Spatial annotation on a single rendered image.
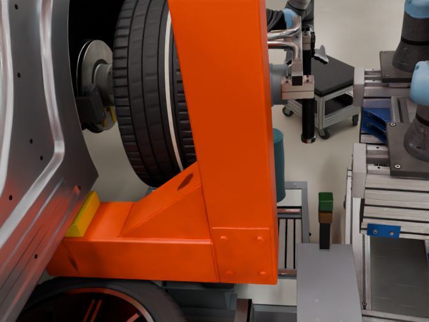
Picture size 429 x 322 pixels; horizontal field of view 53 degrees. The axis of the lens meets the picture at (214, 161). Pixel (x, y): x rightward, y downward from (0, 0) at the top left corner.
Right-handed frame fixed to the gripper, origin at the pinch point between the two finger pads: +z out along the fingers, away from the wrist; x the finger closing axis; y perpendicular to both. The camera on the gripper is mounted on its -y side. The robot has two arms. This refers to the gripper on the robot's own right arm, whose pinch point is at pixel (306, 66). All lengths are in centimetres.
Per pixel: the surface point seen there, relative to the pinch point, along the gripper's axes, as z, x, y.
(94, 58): 12, -71, 13
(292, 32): 12.8, -4.4, 17.4
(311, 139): 36.2, 0.8, -6.8
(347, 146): -69, 25, -83
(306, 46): 2.6, 0.2, 8.2
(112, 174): -45, -112, -83
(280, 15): 4.3, -8.0, 20.2
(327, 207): 52, 5, -20
